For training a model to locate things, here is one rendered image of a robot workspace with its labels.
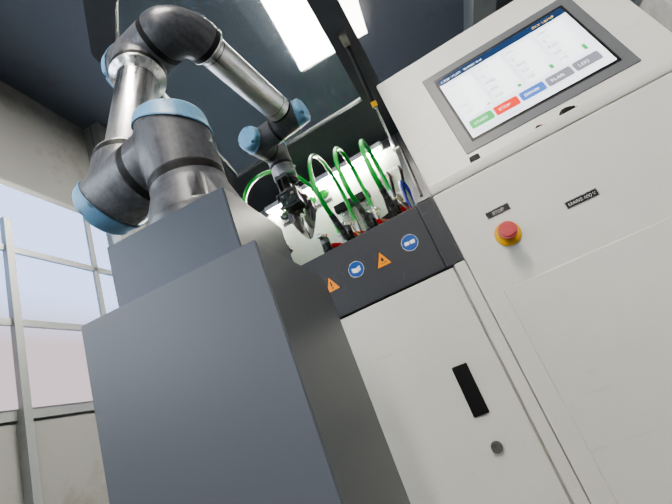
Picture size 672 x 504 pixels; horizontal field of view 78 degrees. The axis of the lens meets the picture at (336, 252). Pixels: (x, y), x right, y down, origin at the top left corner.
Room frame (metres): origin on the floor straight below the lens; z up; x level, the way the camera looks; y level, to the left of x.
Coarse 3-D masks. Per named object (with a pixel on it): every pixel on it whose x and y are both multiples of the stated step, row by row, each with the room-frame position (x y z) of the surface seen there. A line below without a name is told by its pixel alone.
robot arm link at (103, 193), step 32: (128, 32) 0.65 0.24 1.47; (128, 64) 0.65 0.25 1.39; (160, 64) 0.69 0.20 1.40; (128, 96) 0.62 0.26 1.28; (160, 96) 0.74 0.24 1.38; (128, 128) 0.60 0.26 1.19; (96, 160) 0.56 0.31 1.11; (96, 192) 0.55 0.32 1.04; (128, 192) 0.55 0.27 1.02; (96, 224) 0.59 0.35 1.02; (128, 224) 0.61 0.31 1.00
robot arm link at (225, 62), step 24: (144, 24) 0.63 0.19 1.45; (168, 24) 0.64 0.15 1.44; (192, 24) 0.66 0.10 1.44; (168, 48) 0.67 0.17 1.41; (192, 48) 0.69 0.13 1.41; (216, 48) 0.72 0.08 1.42; (216, 72) 0.78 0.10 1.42; (240, 72) 0.80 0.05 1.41; (264, 96) 0.88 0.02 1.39; (288, 120) 0.98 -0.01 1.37
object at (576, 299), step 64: (576, 0) 1.01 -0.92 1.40; (448, 64) 1.13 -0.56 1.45; (640, 64) 0.94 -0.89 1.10; (448, 128) 1.10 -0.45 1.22; (576, 128) 0.78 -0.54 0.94; (640, 128) 0.76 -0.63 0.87; (448, 192) 0.86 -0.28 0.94; (512, 192) 0.83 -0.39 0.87; (576, 192) 0.80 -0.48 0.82; (640, 192) 0.78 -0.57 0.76; (512, 256) 0.85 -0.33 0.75; (576, 256) 0.82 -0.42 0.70; (640, 256) 0.79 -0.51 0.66; (512, 320) 0.86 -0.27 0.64; (576, 320) 0.83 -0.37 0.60; (640, 320) 0.81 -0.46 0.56; (576, 384) 0.85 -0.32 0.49; (640, 384) 0.82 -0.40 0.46; (576, 448) 0.86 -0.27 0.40; (640, 448) 0.84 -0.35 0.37
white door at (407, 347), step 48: (432, 288) 0.89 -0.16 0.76; (384, 336) 0.93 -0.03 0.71; (432, 336) 0.91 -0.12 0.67; (480, 336) 0.88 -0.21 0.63; (384, 384) 0.94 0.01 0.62; (432, 384) 0.92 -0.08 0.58; (480, 384) 0.89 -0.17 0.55; (384, 432) 0.95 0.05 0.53; (432, 432) 0.93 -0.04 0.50; (480, 432) 0.90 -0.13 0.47; (528, 432) 0.88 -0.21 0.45; (432, 480) 0.94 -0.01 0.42; (480, 480) 0.91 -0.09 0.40; (528, 480) 0.89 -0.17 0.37
